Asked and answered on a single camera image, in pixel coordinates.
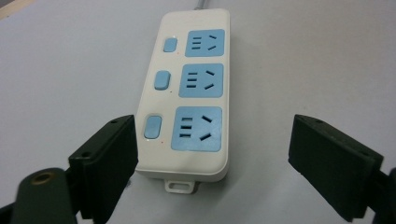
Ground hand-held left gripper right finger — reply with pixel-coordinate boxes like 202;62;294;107
288;114;385;223

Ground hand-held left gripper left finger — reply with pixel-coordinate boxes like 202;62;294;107
67;114;139;224

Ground white and blue power strip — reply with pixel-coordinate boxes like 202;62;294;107
134;7;232;194

